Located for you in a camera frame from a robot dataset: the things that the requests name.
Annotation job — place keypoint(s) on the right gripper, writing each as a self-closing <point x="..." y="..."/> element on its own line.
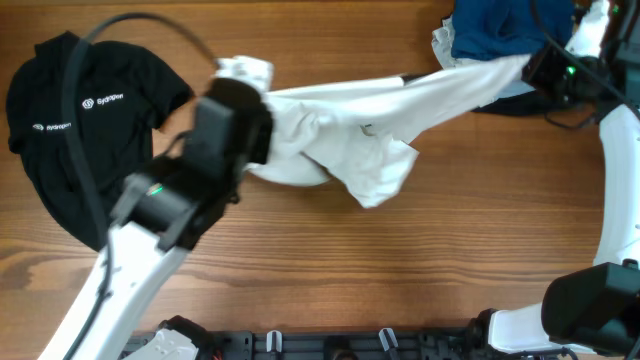
<point x="543" y="68"/>

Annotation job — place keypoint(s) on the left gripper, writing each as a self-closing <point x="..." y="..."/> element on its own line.
<point x="263" y="138"/>

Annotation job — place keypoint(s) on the white t-shirt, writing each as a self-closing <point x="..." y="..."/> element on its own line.
<point x="360" y="132"/>

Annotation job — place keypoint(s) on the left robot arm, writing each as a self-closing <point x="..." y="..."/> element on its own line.
<point x="164" y="210"/>

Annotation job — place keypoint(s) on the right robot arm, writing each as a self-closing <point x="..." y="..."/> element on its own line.
<point x="595" y="310"/>

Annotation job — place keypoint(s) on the black folded shirt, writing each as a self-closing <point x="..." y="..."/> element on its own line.
<point x="527" y="104"/>

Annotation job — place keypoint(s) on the dark blue folded shirt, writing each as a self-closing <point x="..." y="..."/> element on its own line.
<point x="489" y="29"/>

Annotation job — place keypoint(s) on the light grey-blue folded shirt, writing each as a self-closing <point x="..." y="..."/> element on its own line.
<point x="442" y="43"/>

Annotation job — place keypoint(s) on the black t-shirt with logo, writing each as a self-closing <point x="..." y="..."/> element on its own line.
<point x="125" y="92"/>

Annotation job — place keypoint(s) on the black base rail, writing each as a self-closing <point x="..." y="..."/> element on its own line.
<point x="175" y="339"/>

